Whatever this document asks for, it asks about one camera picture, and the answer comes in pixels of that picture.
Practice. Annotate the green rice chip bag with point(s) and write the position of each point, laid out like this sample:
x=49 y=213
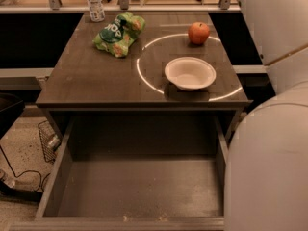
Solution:
x=120 y=34

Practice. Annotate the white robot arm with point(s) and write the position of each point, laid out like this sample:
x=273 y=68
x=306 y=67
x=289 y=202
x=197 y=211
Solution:
x=266 y=175

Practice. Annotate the open grey top drawer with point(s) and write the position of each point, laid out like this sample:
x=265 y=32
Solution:
x=135 y=173

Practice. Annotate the white paper bowl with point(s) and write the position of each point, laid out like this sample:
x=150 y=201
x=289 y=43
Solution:
x=189 y=73

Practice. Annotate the grey wooden cabinet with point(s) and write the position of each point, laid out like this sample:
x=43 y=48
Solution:
x=86 y=79

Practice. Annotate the red apple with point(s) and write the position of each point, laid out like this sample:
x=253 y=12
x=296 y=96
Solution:
x=198 y=33

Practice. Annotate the clear plastic water bottle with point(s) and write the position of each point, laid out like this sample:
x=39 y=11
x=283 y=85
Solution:
x=96 y=10

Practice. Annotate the black bin at left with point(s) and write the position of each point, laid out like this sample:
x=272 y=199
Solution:
x=11 y=107

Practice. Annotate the black wire basket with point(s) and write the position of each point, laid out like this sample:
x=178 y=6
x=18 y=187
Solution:
x=50 y=142

